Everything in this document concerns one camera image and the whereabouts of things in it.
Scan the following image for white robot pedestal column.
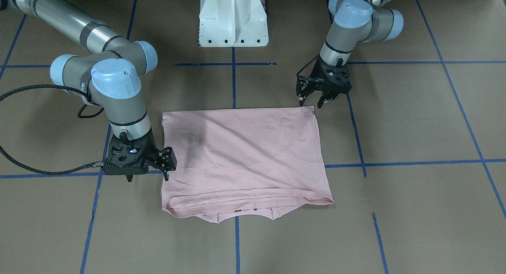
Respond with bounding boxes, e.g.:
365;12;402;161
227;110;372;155
198;0;269;47

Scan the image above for pink Snoopy t-shirt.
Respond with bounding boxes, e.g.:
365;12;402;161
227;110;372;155
160;106;334;223

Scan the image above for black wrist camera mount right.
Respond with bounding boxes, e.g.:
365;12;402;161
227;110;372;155
101;144;149;176

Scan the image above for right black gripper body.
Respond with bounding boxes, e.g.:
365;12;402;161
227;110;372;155
115;130;159;169

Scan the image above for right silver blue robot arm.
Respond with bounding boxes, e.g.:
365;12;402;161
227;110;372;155
1;0;177;181

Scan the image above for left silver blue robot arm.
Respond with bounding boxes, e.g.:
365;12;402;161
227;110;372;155
296;0;404;108

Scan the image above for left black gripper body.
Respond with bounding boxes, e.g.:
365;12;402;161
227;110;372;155
306;57;352;98

